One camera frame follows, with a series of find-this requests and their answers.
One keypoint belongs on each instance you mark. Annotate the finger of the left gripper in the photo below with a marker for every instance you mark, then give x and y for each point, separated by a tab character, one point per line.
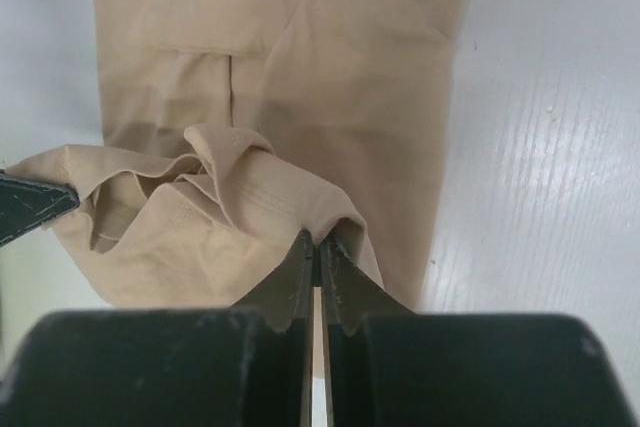
27	205

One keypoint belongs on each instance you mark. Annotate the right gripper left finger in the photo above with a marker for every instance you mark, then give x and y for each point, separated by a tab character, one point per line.
246	365

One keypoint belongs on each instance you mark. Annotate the beige t shirt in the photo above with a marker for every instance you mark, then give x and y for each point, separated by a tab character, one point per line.
231	125

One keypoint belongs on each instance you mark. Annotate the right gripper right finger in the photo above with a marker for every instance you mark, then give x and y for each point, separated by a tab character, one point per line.
388	366

